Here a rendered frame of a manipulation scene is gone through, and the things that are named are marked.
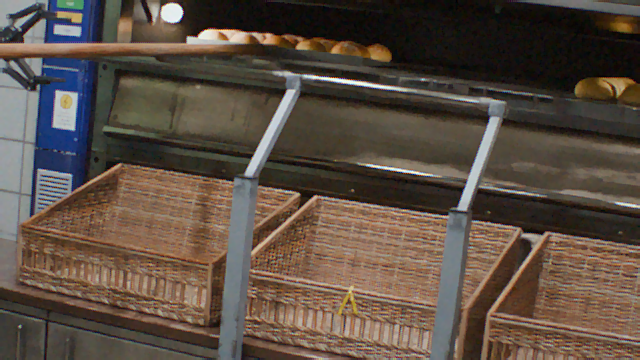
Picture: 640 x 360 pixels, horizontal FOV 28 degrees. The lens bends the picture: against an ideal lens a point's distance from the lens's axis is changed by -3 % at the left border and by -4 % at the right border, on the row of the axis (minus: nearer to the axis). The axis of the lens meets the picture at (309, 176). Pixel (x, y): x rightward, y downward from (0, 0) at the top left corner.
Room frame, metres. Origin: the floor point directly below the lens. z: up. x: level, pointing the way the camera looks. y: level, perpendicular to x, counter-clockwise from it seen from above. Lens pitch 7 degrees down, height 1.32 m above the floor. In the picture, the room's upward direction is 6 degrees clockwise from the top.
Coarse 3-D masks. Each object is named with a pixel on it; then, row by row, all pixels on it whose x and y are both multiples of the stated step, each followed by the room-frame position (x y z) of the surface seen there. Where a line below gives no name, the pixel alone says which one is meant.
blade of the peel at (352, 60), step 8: (192, 40) 3.88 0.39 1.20; (200, 40) 3.87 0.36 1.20; (208, 40) 3.86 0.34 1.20; (216, 40) 3.85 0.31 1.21; (280, 48) 3.78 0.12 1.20; (288, 48) 3.77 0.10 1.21; (280, 56) 3.78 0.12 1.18; (288, 56) 3.77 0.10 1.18; (296, 56) 3.76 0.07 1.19; (304, 56) 3.75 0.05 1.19; (312, 56) 3.74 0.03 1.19; (320, 56) 3.73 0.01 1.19; (328, 56) 3.73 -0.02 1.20; (336, 56) 3.72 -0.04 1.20; (344, 56) 3.71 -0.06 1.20; (352, 56) 3.70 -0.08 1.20; (360, 56) 3.69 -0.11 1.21; (344, 64) 3.71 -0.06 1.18; (352, 64) 3.70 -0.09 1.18; (360, 64) 3.69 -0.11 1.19; (368, 64) 3.75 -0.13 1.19; (376, 64) 3.81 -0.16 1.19; (384, 64) 3.88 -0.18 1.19; (392, 64) 3.95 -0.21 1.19
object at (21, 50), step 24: (0, 48) 2.49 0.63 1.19; (24, 48) 2.57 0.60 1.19; (48, 48) 2.66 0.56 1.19; (72, 48) 2.75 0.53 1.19; (96, 48) 2.84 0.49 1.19; (120, 48) 2.94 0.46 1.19; (144, 48) 3.05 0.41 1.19; (168, 48) 3.16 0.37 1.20; (192, 48) 3.28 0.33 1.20; (216, 48) 3.41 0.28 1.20; (240, 48) 3.55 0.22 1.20
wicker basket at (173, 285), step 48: (96, 192) 3.45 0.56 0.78; (144, 192) 3.51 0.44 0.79; (192, 192) 3.46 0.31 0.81; (288, 192) 3.36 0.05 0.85; (48, 240) 3.10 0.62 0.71; (96, 240) 3.05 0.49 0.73; (144, 240) 3.47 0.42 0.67; (192, 240) 3.42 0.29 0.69; (48, 288) 3.09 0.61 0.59; (96, 288) 3.05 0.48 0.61; (144, 288) 3.21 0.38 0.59; (192, 288) 2.94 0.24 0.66
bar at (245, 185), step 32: (128, 64) 3.17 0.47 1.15; (160, 64) 3.13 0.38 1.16; (192, 64) 3.10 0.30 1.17; (224, 64) 3.08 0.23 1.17; (288, 96) 2.98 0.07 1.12; (384, 96) 2.93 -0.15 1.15; (416, 96) 2.89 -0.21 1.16; (448, 96) 2.87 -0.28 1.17; (256, 160) 2.85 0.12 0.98; (480, 160) 2.73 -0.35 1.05; (256, 192) 2.82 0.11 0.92; (448, 224) 2.62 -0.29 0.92; (448, 256) 2.62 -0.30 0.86; (224, 288) 2.80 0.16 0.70; (448, 288) 2.61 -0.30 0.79; (224, 320) 2.80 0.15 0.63; (448, 320) 2.61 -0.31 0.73; (224, 352) 2.79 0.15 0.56; (448, 352) 2.61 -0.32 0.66
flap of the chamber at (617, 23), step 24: (360, 0) 3.38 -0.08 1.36; (384, 0) 3.33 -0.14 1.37; (408, 0) 3.27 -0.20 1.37; (432, 0) 3.22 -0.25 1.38; (456, 0) 3.16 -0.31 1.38; (480, 0) 3.11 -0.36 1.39; (504, 0) 3.06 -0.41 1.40; (528, 0) 3.04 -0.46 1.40; (552, 0) 3.02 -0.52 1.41; (576, 0) 3.00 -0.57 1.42; (576, 24) 3.16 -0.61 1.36; (600, 24) 3.10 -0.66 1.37; (624, 24) 3.05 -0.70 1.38
